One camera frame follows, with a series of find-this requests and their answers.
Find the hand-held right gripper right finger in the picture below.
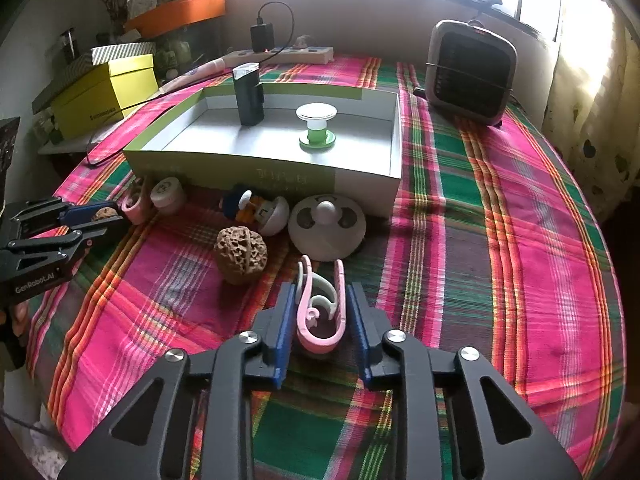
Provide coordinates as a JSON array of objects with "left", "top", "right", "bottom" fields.
[{"left": 347, "top": 282, "right": 583, "bottom": 480}]

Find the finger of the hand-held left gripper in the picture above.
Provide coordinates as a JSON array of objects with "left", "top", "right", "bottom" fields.
[
  {"left": 0, "top": 226, "right": 111, "bottom": 267},
  {"left": 10, "top": 199, "right": 125, "bottom": 235}
]

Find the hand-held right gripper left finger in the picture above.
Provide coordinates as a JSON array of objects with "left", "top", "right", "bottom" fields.
[{"left": 57, "top": 282, "right": 297, "bottom": 480}]

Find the brown pinecone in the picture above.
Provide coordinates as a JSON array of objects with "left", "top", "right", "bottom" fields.
[
  {"left": 214, "top": 226, "right": 270, "bottom": 285},
  {"left": 91, "top": 202, "right": 124, "bottom": 223}
]

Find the small white round jar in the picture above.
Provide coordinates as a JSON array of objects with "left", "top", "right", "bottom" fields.
[{"left": 150, "top": 176, "right": 187, "bottom": 215}]

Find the white round dome device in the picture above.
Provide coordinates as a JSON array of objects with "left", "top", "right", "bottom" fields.
[{"left": 287, "top": 193, "right": 367, "bottom": 262}]

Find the green and white cardboard box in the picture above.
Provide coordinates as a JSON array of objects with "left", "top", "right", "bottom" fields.
[{"left": 122, "top": 85, "right": 404, "bottom": 219}]

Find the black handheld grater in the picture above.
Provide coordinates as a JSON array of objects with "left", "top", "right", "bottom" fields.
[{"left": 232, "top": 61, "right": 265, "bottom": 127}]

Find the person's left hand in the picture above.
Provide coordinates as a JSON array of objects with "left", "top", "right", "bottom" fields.
[{"left": 0, "top": 302, "right": 32, "bottom": 341}]

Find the yellow box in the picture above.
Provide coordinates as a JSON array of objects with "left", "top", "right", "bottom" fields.
[{"left": 50, "top": 54, "right": 160, "bottom": 141}]

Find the striped box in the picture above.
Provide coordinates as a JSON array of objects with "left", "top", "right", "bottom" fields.
[{"left": 31, "top": 42, "right": 157, "bottom": 113}]

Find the plaid tablecloth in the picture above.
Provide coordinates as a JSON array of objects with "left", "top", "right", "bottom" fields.
[{"left": 27, "top": 55, "right": 627, "bottom": 480}]

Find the pink and white tube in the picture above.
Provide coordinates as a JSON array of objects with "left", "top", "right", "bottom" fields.
[{"left": 159, "top": 56, "right": 236, "bottom": 95}]

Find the black charger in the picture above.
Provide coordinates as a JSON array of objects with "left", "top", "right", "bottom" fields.
[{"left": 250, "top": 22, "right": 275, "bottom": 53}]

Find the white power strip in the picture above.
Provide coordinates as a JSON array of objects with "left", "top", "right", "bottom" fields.
[{"left": 220, "top": 45, "right": 335, "bottom": 67}]

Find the grey space heater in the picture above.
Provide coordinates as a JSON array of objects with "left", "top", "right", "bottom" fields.
[{"left": 414, "top": 19, "right": 518, "bottom": 127}]

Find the patterned curtain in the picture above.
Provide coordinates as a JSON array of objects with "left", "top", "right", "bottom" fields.
[{"left": 542, "top": 0, "right": 640, "bottom": 221}]

